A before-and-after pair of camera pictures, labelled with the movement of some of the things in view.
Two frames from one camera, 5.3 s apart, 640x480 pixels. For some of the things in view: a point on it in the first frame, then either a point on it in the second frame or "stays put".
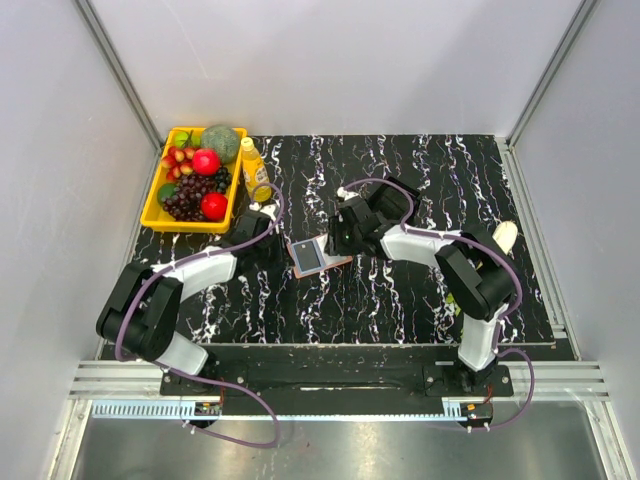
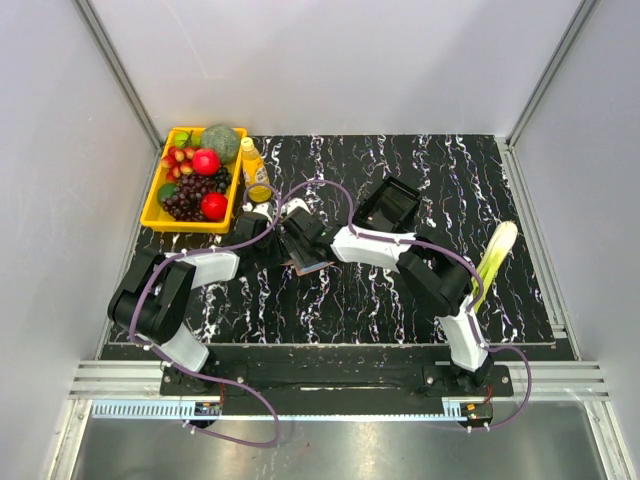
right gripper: [335, 227] -> [295, 250]
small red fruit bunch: [179, 162] stays put
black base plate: [337, 380] stays put
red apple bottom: [214, 206] stays put
